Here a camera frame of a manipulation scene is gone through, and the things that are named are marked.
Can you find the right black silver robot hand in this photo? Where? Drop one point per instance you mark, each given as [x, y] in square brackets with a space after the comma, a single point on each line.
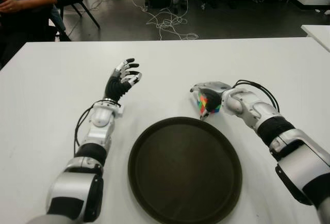
[215, 97]

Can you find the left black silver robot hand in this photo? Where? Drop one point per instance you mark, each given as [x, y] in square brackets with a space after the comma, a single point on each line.
[113, 88]

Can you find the multicoloured Rubik's cube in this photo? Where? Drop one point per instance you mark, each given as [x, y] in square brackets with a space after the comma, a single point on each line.
[202, 102]

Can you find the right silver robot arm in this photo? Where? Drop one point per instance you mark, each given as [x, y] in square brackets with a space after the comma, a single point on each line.
[296, 151]

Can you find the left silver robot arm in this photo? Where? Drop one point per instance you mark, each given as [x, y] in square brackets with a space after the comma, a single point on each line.
[74, 182]

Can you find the dark round plate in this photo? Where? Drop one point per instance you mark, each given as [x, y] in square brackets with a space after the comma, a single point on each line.
[185, 172]

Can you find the seated person in black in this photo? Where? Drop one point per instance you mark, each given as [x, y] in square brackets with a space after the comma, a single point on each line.
[20, 28]

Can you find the white side table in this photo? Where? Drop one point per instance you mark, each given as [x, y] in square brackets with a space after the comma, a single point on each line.
[319, 34]

